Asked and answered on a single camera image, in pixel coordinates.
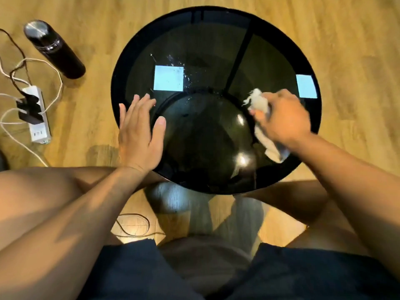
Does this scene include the person's left leg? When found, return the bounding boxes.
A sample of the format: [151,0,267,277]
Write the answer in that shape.
[0,166,168,251]

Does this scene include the person's left hand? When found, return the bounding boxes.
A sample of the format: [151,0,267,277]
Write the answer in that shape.
[118,94,167,174]

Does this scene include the looped white cable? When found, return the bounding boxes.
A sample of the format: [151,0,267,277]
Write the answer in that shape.
[10,58,63,115]

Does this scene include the black insulated bottle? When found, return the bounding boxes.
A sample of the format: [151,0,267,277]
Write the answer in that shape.
[24,20,86,80]

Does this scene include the large black plug adapter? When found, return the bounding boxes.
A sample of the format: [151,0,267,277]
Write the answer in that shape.
[16,99,44,125]

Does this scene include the white cleaning cloth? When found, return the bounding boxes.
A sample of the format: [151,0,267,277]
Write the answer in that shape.
[243,88,291,164]

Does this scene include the person's left forearm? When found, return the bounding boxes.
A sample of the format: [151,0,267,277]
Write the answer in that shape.
[0,167,148,300]

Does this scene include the person's right hand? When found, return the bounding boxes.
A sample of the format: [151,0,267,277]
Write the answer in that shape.
[249,89,312,148]

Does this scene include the small black plug adapter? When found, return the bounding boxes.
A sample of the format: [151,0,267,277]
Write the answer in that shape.
[21,91,40,105]

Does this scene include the thin black cable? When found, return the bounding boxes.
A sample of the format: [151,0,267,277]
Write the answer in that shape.
[0,28,33,94]

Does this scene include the white power strip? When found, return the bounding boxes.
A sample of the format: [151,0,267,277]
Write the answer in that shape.
[22,85,52,145]

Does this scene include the black floor cable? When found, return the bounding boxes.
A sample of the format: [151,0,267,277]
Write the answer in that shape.
[115,213,167,238]

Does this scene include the dark blue shorts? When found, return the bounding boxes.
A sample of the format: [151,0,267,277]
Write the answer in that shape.
[77,239,400,300]

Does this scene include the person's right leg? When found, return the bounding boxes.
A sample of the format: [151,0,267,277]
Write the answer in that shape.
[245,180,371,257]

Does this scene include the round black glass table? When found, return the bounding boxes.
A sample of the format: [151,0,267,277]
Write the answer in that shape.
[111,6,322,195]

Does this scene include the long white cable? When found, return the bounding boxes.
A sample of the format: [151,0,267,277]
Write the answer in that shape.
[0,107,49,168]

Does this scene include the grey shirt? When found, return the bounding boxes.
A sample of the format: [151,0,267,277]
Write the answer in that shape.
[159,235,252,298]

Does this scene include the person's right forearm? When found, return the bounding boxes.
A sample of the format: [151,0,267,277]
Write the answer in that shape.
[289,132,400,280]

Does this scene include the person's leg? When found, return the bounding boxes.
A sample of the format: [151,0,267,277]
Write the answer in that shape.
[0,166,168,251]
[245,180,371,257]

